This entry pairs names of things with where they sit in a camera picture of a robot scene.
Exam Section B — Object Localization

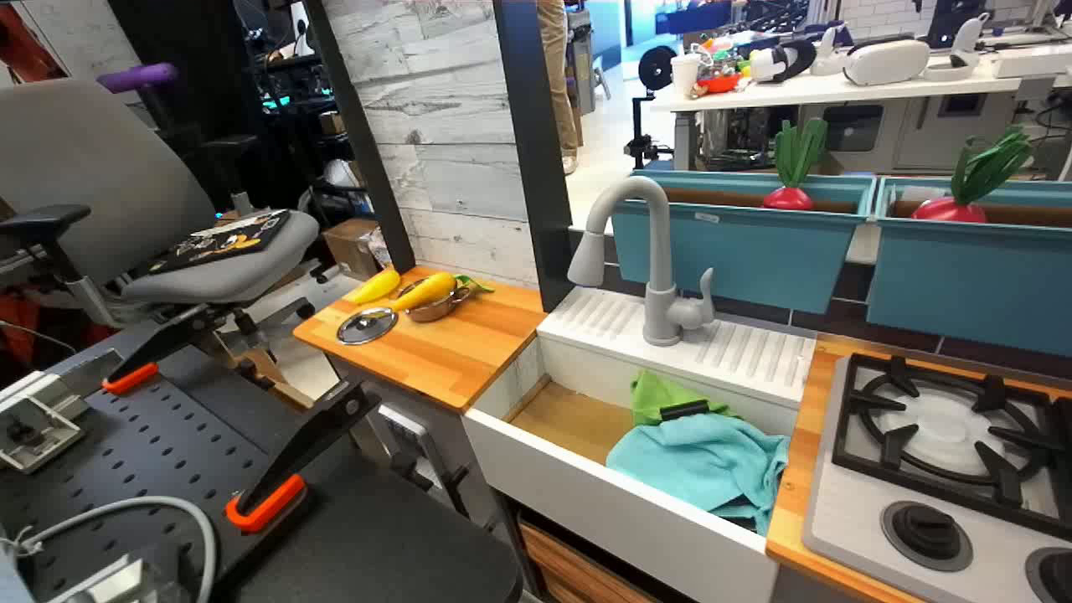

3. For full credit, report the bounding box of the black tray of parts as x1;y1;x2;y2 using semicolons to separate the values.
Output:
144;208;297;280

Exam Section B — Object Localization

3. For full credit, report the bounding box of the small yellow toy squash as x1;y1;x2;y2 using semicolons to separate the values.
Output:
344;265;405;308

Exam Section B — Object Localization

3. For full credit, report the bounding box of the white toy stove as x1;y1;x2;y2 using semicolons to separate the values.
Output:
801;348;1072;603

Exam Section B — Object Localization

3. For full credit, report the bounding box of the purple roll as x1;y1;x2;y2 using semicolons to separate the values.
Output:
93;59;182;97

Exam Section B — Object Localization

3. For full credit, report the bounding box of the round metal lid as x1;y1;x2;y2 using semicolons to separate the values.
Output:
334;306;401;348

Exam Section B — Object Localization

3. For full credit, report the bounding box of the cardboard box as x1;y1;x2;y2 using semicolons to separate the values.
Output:
323;214;391;286

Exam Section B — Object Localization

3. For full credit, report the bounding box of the brown toy spoon with greens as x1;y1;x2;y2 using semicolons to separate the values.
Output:
405;272;495;328

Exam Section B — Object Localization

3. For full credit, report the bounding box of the white toy sink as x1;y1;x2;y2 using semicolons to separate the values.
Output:
462;286;820;603

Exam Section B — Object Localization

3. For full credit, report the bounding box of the grey toy faucet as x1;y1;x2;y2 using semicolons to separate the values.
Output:
564;175;719;348

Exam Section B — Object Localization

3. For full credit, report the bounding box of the white oblong device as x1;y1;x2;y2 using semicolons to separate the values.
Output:
842;37;935;90

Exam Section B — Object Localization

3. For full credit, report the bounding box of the red toy radish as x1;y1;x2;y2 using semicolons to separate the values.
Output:
761;113;830;214
909;123;1038;224

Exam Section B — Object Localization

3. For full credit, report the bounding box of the white background table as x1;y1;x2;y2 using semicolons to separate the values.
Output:
650;66;1072;175

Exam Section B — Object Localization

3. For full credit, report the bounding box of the grey electronics box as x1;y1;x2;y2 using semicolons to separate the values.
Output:
0;387;89;477

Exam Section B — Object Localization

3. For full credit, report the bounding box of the black stove knob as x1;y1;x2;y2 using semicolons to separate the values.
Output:
880;495;976;573
1021;542;1072;603

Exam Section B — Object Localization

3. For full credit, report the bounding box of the teal cloth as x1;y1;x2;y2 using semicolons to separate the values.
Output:
603;411;791;536

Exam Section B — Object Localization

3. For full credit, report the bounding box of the black stove grate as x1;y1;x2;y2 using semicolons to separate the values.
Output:
830;351;1072;538

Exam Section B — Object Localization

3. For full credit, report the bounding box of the black slanted beam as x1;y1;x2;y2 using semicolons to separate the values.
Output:
301;0;420;279

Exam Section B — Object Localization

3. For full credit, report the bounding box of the wooden drawer front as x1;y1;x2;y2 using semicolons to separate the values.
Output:
516;516;664;603

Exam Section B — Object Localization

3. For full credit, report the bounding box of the teal planter box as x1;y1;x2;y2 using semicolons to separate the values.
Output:
610;165;880;317
866;175;1072;363

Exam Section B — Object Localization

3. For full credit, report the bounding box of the long yellow toy corn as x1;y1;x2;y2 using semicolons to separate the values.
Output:
388;268;462;317

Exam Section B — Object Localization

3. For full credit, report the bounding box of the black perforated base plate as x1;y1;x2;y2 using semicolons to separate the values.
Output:
0;346;531;603

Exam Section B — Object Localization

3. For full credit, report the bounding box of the grey office chair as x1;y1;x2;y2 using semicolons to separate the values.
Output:
0;76;328;328

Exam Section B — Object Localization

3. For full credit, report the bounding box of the black filament spool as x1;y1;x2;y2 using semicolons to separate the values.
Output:
637;44;679;93

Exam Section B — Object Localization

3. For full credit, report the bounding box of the black vertical post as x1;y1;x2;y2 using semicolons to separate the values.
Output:
488;0;579;315

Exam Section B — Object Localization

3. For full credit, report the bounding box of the grey cable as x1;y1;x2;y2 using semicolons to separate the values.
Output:
0;494;223;603

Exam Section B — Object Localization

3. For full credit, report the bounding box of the wooden counter under stove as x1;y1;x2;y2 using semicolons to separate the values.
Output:
763;330;1072;603

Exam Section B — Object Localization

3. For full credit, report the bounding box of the wooden counter board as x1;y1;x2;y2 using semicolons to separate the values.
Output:
292;265;549;414

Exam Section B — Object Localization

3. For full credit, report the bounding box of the black clamp orange handle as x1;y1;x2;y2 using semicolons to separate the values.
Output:
224;379;384;538
99;301;229;400

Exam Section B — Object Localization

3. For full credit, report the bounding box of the green cloth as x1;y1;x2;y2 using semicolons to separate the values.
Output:
628;368;738;429

